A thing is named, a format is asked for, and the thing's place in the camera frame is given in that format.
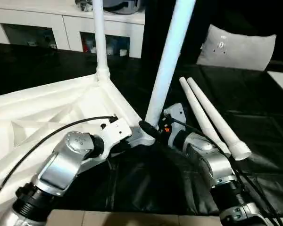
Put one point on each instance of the white plastic table leg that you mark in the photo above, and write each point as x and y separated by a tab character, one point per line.
203	117
219	117
172	56
100	37

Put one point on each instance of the white plastic table top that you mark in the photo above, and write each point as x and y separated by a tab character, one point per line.
37	117

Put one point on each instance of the black work mat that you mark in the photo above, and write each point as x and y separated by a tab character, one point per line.
155	188

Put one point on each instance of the grey bag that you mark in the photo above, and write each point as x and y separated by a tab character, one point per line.
127	4

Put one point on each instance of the tangled small items pile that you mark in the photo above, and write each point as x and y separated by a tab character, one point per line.
84	4

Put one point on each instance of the white cabinet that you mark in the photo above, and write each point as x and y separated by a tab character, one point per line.
37	28

